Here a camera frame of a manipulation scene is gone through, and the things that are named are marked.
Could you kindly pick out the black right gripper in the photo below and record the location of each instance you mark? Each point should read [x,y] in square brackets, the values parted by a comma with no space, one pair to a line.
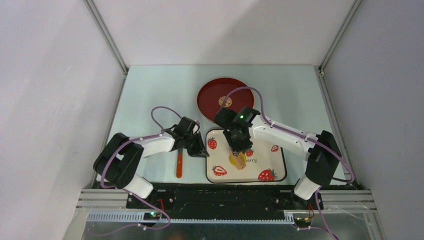
[246,145]

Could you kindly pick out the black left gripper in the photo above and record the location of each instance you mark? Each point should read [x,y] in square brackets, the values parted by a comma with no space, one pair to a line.
[200,149]

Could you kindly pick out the yellow dough piece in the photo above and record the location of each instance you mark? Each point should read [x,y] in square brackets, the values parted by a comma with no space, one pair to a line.
[243,156]

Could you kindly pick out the wooden dough roller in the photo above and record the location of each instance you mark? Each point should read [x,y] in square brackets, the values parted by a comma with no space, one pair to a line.
[238,160]

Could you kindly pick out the white strawberry rectangular tray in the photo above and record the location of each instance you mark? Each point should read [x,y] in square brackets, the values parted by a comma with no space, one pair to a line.
[264,162]

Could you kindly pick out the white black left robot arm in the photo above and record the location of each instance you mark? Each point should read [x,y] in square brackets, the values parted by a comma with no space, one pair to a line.
[118,161]

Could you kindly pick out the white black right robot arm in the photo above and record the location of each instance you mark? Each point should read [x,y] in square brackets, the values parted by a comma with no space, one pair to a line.
[320,151]

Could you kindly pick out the red round tray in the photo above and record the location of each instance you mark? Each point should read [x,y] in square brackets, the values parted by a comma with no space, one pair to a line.
[211,96]

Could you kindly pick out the aluminium frame rail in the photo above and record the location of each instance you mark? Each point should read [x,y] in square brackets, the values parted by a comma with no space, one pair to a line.
[118,206]

